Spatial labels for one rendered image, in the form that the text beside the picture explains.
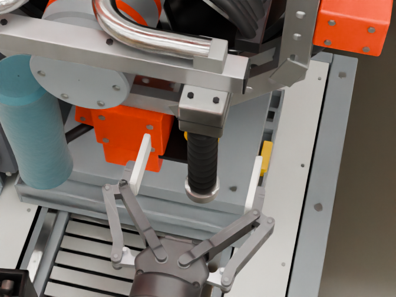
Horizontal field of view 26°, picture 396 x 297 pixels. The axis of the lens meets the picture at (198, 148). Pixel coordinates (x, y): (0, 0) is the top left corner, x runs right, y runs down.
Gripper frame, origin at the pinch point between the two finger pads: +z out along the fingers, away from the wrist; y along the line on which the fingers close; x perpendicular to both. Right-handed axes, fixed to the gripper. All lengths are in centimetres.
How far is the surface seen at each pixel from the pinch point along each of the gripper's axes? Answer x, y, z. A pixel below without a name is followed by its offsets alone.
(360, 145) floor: -83, 25, 59
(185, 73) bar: 14.1, -2.2, 1.9
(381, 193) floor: -83, 31, 47
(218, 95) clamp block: 12.0, 1.6, 1.3
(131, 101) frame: -23.3, -15.9, 20.9
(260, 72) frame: -9.9, 3.7, 21.1
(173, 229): -71, -11, 23
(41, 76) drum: 1.7, -21.7, 6.1
